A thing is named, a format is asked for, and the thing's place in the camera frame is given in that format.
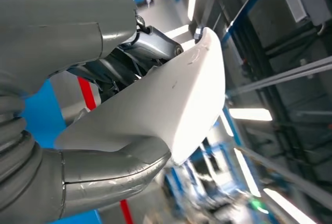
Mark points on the red barrier belt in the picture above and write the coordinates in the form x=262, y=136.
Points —
x=87, y=93

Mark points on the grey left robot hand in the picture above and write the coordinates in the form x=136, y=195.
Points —
x=51, y=26

